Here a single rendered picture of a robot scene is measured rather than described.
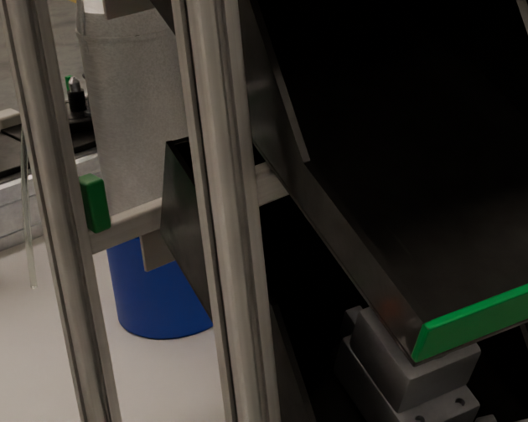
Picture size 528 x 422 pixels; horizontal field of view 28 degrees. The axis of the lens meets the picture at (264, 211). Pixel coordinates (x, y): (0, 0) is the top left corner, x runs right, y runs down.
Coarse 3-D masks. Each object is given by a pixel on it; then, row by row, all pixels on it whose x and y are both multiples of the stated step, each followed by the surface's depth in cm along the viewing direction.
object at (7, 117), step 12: (72, 84) 184; (72, 96) 185; (84, 96) 186; (72, 108) 186; (84, 108) 187; (0, 120) 187; (12, 120) 188; (72, 120) 182; (84, 120) 182; (12, 132) 185; (72, 132) 182; (84, 132) 182; (84, 144) 176
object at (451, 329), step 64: (256, 0) 42; (320, 0) 53; (384, 0) 54; (448, 0) 52; (512, 0) 47; (256, 64) 43; (320, 64) 50; (384, 64) 50; (448, 64) 51; (512, 64) 49; (256, 128) 45; (320, 128) 47; (384, 128) 47; (448, 128) 48; (512, 128) 48; (320, 192) 41; (384, 192) 44; (448, 192) 45; (512, 192) 45; (384, 256) 42; (448, 256) 42; (512, 256) 43; (384, 320) 40; (448, 320) 37; (512, 320) 40
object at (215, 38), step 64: (0, 0) 55; (192, 0) 40; (192, 64) 42; (64, 128) 57; (192, 128) 43; (64, 192) 59; (256, 192) 44; (64, 256) 60; (256, 256) 45; (64, 320) 62; (256, 320) 47; (256, 384) 48
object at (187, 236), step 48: (192, 192) 54; (192, 240) 56; (288, 240) 62; (192, 288) 58; (288, 288) 59; (336, 288) 59; (288, 336) 49; (336, 336) 57; (288, 384) 50; (336, 384) 55; (480, 384) 56
